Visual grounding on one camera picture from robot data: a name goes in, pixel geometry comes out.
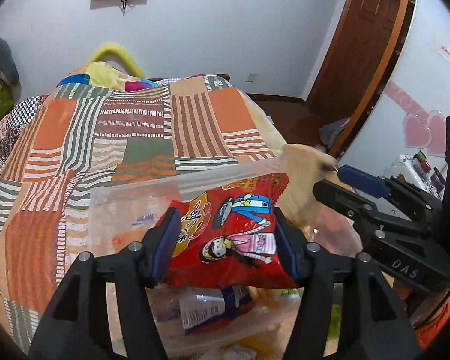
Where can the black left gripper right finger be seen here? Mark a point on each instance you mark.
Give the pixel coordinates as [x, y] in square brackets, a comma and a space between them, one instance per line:
[373, 323]

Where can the wall power outlet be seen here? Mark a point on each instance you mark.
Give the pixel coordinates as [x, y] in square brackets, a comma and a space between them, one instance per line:
[251, 77]

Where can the white cabinet with heart stickers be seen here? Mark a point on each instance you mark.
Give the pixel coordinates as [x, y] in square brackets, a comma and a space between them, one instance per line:
[410, 115]

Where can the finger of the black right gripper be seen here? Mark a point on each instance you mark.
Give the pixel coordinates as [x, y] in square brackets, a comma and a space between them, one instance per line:
[343, 201]
[396, 191]

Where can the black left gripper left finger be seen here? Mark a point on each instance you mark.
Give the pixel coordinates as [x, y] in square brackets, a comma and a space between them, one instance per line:
[75, 324]

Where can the blue white snack bag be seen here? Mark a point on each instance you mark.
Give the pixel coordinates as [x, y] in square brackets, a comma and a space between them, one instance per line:
[203, 310]

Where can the patchwork striped quilt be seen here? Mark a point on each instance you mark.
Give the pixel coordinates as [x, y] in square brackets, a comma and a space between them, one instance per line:
[101, 127]

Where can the yellow headboard cushion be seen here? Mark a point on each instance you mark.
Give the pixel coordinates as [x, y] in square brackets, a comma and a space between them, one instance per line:
[118, 53]

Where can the red cartoon chip bag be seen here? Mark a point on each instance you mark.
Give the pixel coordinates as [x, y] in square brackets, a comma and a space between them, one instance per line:
[227, 237]

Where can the brown wooden door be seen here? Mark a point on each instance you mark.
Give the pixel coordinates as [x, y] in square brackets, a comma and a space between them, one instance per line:
[353, 57]

